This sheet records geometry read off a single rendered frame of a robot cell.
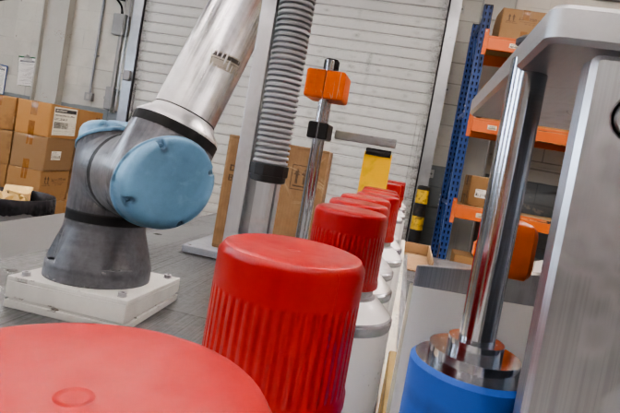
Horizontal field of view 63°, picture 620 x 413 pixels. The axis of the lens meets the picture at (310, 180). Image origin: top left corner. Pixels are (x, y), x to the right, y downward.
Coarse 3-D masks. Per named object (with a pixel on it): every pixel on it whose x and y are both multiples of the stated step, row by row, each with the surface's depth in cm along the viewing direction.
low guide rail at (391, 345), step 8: (400, 256) 113; (400, 272) 95; (400, 280) 88; (400, 288) 83; (392, 312) 68; (392, 320) 64; (392, 328) 61; (392, 336) 58; (392, 344) 56; (384, 360) 51; (384, 368) 49; (384, 376) 47; (376, 400) 46; (376, 408) 40
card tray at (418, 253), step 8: (408, 248) 171; (416, 248) 171; (424, 248) 170; (408, 256) 163; (416, 256) 166; (424, 256) 168; (432, 256) 148; (408, 264) 150; (416, 264) 152; (424, 264) 155; (432, 264) 141
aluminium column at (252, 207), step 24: (264, 0) 55; (264, 24) 55; (264, 48) 55; (264, 72) 55; (240, 144) 56; (240, 168) 56; (240, 192) 56; (264, 192) 55; (240, 216) 56; (264, 216) 55
